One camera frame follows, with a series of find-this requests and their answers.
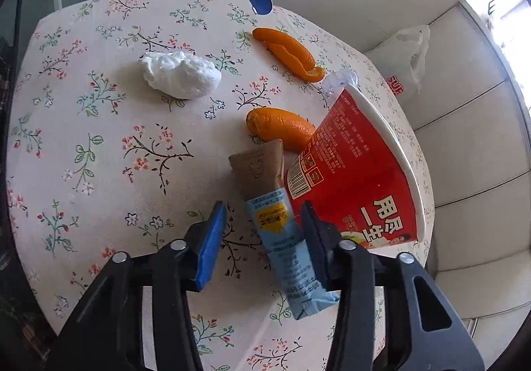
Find red instant noodle cup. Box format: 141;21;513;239
285;85;426;249

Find blue brown snack wrapper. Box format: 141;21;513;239
229;140;339;320

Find curled orange peel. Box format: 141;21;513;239
246;107;316;152

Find white tissue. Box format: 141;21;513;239
140;51;222;100

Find orange peel piece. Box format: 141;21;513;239
252;27;326;83

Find floral tablecloth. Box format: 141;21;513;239
6;0;435;370

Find white plastic shopping bag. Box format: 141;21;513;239
364;25;430;106

